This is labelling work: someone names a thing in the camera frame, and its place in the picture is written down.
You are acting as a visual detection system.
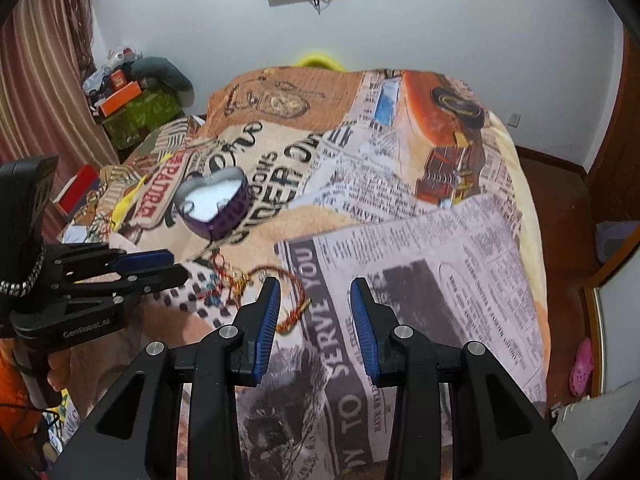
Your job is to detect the red beaded charm bracelet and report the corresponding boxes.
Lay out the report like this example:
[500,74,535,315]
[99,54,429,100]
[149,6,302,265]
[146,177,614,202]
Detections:
[209,251,268,312]

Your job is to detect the green patterned box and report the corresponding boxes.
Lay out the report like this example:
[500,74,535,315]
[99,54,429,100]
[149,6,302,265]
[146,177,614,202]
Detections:
[102,90,183,150]

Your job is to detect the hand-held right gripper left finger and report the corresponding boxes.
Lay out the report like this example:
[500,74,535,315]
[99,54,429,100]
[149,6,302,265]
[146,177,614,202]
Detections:
[59,276,282,480]

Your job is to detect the orange cloth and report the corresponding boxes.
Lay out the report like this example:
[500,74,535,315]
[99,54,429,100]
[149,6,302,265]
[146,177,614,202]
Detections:
[0,339,32,461]

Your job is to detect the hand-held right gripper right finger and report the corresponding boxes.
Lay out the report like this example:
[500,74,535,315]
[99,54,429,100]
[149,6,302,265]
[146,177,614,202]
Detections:
[349,276,574,480]

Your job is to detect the newspaper print blanket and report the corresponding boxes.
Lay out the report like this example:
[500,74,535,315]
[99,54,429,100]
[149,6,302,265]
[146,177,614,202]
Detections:
[60,65,549,480]

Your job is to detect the pink clog slipper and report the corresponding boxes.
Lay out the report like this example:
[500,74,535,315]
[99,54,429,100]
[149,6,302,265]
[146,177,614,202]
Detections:
[569,338,593,396]

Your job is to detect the silver chain strap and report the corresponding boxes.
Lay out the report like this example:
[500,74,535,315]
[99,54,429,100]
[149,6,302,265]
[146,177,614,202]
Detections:
[0,244,49,297]

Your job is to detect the striped pink curtain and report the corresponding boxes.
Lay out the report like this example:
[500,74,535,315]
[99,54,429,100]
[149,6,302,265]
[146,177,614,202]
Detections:
[0,0,122,241]

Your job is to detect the wooden wardrobe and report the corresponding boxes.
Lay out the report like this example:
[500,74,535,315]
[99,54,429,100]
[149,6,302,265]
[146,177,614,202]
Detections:
[584,27,640,281]

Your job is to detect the orange flat box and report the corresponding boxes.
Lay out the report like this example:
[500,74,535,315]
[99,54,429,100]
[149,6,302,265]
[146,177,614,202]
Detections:
[98,82,143,116]

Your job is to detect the purple heart-shaped tin box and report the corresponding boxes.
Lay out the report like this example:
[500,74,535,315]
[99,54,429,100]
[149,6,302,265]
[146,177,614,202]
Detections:
[174,168,249,241]

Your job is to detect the purple plastic bin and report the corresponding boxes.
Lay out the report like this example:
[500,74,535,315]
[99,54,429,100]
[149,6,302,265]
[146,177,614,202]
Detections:
[595,219,640,264]

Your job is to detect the wood-framed white panel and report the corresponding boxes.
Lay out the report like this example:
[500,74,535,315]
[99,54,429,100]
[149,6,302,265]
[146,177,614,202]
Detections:
[581,240,640,397]

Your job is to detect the red book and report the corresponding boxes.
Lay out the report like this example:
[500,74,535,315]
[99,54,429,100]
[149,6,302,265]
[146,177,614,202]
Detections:
[58,163,100,214]

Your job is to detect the grey cloth bundle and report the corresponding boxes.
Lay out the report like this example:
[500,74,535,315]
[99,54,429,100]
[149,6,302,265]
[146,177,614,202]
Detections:
[130,55,195,107]

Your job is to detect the person's left hand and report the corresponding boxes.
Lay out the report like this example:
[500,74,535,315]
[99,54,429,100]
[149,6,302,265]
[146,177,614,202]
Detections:
[46,349,72,393]

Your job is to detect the red cord bracelet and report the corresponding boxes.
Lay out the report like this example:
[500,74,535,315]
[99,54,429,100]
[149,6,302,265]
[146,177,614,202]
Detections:
[270,264,312,337]

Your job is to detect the yellow paper strip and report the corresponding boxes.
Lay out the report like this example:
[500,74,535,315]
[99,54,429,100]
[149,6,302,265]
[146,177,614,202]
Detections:
[111,174,149,234]

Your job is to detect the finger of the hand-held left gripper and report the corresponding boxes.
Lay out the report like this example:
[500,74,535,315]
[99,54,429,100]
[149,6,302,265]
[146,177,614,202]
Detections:
[69,265,189,307]
[50,248,176,282]

